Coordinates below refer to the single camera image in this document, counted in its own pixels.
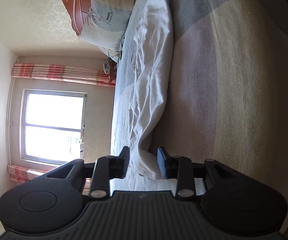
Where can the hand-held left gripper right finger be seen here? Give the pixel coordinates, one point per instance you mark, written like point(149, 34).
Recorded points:
point(161, 163)

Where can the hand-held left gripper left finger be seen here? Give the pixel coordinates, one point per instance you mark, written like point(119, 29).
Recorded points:
point(122, 163)

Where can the white printed t-shirt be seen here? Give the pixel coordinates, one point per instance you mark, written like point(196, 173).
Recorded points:
point(153, 67)

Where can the pink striped curtain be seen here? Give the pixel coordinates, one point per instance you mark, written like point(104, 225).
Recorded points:
point(24, 173)
point(59, 73)

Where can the bed with patchwork sheet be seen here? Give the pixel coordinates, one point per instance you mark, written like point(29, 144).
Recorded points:
point(221, 80)

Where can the dark phone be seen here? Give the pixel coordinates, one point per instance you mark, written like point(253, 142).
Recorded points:
point(120, 56)

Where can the small pale pillow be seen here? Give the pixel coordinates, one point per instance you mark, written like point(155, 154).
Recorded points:
point(112, 55)

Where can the large flower print pillow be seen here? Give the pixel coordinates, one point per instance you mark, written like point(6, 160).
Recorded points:
point(106, 20)

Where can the wooden headboard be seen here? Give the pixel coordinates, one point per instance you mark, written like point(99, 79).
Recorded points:
point(76, 5)

